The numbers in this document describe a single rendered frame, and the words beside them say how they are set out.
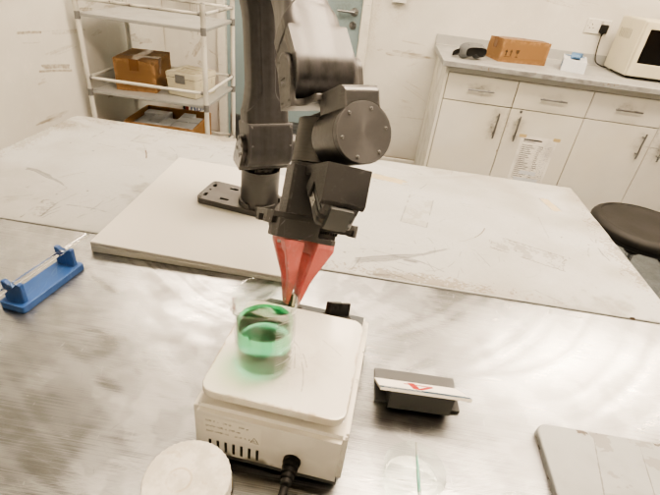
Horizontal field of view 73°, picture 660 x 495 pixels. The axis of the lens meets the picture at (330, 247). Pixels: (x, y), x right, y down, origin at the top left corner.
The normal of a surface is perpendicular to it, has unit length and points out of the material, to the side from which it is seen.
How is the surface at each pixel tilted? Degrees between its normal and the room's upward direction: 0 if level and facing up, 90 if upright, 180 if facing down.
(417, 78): 90
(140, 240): 2
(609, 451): 0
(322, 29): 40
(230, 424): 90
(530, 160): 90
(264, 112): 78
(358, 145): 65
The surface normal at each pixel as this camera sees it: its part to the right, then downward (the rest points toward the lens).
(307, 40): 0.34, -0.30
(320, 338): 0.11, -0.84
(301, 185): 0.33, 0.11
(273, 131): 0.41, 0.34
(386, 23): -0.12, 0.52
